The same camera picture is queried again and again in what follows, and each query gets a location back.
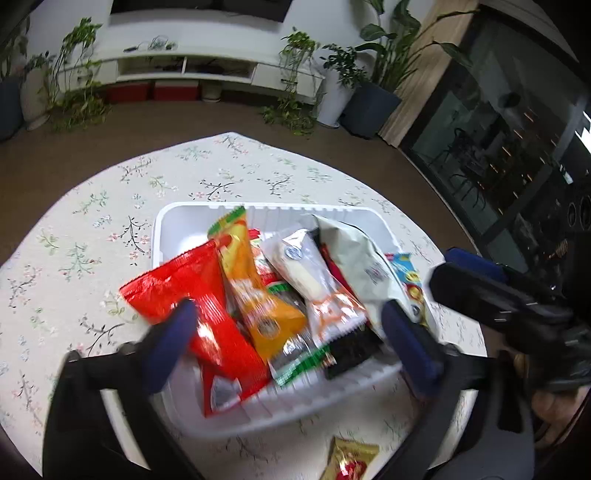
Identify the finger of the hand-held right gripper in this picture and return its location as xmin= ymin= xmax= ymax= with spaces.
xmin=444 ymin=248 xmax=507 ymax=281
xmin=429 ymin=262 xmax=573 ymax=335

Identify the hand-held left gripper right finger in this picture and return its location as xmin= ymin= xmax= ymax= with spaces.
xmin=373 ymin=299 xmax=539 ymax=480

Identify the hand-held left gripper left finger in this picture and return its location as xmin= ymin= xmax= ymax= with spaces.
xmin=42 ymin=299 xmax=205 ymax=480

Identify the white plastic tray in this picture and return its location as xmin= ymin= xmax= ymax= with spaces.
xmin=151 ymin=202 xmax=441 ymax=439

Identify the person's right hand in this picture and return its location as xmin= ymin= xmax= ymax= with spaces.
xmin=530 ymin=385 xmax=585 ymax=437

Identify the black gold snack packet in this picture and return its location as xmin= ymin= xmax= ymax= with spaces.
xmin=323 ymin=323 xmax=385 ymax=380

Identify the cartoon print snack packet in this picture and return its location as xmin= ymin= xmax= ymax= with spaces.
xmin=385 ymin=252 xmax=438 ymax=334

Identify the orange snack packet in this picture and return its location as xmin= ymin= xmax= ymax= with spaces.
xmin=207 ymin=206 xmax=308 ymax=364

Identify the thin red striped snack packet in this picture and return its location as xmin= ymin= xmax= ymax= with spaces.
xmin=320 ymin=244 xmax=368 ymax=308

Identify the white snack packet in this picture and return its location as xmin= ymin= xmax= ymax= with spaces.
xmin=313 ymin=215 xmax=407 ymax=335

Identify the clear green-edged snack packet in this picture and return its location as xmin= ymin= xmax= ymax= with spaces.
xmin=267 ymin=281 xmax=340 ymax=387

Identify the glass sliding door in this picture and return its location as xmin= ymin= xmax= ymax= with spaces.
xmin=401 ymin=9 xmax=591 ymax=287

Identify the red gold candy packet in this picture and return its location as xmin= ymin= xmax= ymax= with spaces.
xmin=325 ymin=438 xmax=380 ymax=480

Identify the clear orange-printed snack packet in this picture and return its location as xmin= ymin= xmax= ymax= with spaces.
xmin=260 ymin=227 xmax=372 ymax=347

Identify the floral tablecloth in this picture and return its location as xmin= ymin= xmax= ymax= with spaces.
xmin=0 ymin=132 xmax=490 ymax=480

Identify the beige curtain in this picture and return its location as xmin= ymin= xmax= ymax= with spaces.
xmin=379 ymin=0 xmax=482 ymax=149

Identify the large plant in grey pot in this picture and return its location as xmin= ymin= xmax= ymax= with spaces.
xmin=341 ymin=0 xmax=472 ymax=140

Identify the small tree in white pot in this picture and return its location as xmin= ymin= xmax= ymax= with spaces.
xmin=318 ymin=44 xmax=366 ymax=128

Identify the trailing vine plant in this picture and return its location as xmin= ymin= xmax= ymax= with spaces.
xmin=260 ymin=28 xmax=325 ymax=137

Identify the red storage box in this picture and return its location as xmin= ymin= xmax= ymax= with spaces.
xmin=154 ymin=80 xmax=201 ymax=102
xmin=107 ymin=82 xmax=150 ymax=103

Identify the leafy plant in white pot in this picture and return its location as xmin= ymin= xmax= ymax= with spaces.
xmin=21 ymin=18 xmax=112 ymax=133

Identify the leafy plant in dark pot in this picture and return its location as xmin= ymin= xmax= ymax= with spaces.
xmin=0 ymin=28 xmax=29 ymax=142

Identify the white television cabinet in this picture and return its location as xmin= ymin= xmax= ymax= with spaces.
xmin=55 ymin=11 xmax=326 ymax=101

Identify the black television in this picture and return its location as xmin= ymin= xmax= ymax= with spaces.
xmin=111 ymin=0 xmax=294 ymax=22

